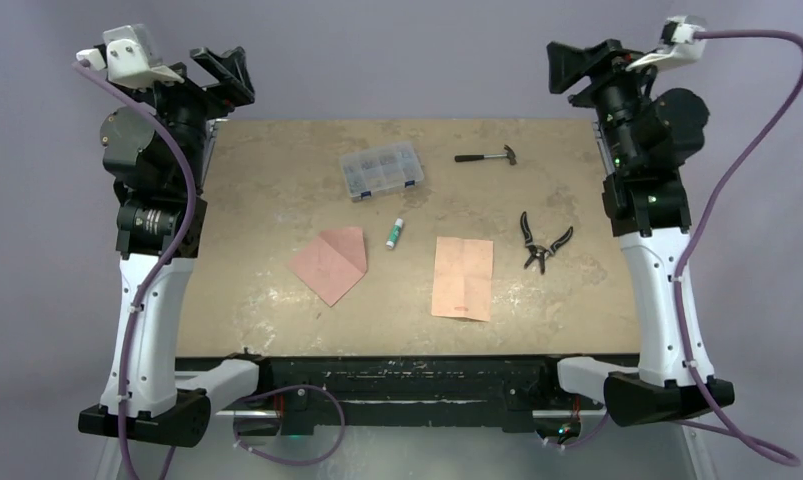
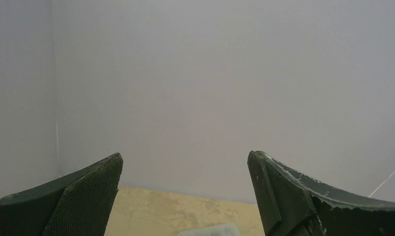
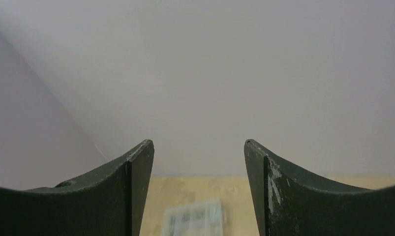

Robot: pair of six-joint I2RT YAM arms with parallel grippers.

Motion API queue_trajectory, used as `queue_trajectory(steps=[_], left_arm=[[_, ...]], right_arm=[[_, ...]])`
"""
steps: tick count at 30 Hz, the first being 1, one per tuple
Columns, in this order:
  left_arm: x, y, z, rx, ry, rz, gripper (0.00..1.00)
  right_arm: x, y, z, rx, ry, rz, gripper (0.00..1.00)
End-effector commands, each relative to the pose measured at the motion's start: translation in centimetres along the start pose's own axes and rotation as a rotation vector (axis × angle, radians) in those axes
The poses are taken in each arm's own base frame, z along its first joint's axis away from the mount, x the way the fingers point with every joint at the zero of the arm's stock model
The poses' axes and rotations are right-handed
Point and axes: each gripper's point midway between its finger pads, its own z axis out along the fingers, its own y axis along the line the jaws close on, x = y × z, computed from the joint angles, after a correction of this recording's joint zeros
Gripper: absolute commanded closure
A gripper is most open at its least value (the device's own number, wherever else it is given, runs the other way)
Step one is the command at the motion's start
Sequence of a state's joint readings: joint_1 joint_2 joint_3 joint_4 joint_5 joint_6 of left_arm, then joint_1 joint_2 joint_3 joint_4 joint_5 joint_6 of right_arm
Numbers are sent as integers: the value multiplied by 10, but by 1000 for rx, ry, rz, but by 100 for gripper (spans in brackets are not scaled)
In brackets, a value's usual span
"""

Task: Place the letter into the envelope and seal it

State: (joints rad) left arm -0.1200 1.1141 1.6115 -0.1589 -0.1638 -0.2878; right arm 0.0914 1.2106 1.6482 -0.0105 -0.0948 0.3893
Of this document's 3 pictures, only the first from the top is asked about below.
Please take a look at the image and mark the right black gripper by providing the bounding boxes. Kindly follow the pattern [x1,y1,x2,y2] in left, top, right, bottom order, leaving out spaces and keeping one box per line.
[551,39,673,172]

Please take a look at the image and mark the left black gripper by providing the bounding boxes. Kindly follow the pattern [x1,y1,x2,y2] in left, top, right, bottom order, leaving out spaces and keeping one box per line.
[125,45,251,192]

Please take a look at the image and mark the pink envelope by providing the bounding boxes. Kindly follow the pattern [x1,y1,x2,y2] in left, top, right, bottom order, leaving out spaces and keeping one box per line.
[288,226,368,307]

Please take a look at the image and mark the green white glue stick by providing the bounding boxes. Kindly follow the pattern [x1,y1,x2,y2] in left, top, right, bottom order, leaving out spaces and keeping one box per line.
[385,218,405,250]

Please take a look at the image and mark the lined paper letter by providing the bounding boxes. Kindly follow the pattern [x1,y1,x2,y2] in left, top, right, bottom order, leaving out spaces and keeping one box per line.
[431,237,494,322]

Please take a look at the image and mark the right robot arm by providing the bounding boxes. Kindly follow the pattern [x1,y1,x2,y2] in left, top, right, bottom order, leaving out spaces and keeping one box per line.
[538,39,735,427]

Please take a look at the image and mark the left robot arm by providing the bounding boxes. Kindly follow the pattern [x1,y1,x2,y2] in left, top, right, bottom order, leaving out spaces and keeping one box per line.
[78,41,275,448]

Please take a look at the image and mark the clear plastic screw box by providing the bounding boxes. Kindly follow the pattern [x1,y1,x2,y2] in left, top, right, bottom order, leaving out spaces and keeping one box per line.
[339,141,425,202]

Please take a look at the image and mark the black pliers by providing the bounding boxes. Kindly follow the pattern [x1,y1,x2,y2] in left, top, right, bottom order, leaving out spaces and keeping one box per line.
[519,211,574,274]

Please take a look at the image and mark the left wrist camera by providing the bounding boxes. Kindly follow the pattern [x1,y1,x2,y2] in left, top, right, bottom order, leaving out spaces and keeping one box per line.
[75,24,184,90]

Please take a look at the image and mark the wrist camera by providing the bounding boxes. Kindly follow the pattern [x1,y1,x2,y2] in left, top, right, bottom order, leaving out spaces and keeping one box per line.
[75,24,184,90]
[626,15,707,72]

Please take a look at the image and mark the black handled hammer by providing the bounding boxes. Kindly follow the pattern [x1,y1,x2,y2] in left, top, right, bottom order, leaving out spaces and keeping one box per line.
[454,144,517,166]

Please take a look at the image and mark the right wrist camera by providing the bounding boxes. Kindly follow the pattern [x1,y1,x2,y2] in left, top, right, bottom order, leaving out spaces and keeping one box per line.
[626,15,707,72]

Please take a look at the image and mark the black base frame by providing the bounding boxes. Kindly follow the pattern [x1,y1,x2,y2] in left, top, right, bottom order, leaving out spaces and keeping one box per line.
[214,355,604,435]

